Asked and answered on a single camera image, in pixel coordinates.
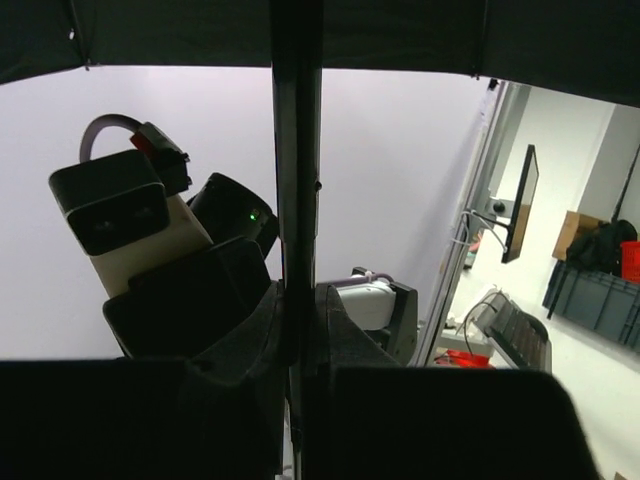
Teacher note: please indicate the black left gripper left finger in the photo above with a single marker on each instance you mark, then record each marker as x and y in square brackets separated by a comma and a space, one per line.
[127, 419]

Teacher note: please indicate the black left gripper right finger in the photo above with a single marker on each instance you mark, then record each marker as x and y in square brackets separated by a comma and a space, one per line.
[447, 423]

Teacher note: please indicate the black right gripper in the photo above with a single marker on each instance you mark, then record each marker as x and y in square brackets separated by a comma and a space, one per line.
[251, 353]

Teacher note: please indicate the pink folding umbrella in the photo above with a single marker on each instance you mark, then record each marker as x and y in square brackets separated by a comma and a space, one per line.
[588, 48]

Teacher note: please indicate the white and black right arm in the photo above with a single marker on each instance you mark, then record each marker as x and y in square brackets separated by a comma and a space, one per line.
[380, 305]

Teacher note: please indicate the black keyboard rack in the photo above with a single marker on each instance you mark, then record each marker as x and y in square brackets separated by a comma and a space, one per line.
[520, 338]

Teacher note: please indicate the grey storage crate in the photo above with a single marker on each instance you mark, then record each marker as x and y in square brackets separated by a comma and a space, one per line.
[597, 301]

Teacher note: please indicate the cardboard box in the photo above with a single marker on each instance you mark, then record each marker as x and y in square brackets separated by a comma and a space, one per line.
[575, 226]

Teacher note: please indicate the red bucket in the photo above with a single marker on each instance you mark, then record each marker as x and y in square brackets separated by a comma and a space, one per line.
[630, 261]

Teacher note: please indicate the black wall monitor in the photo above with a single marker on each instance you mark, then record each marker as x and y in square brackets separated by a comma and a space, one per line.
[522, 206]

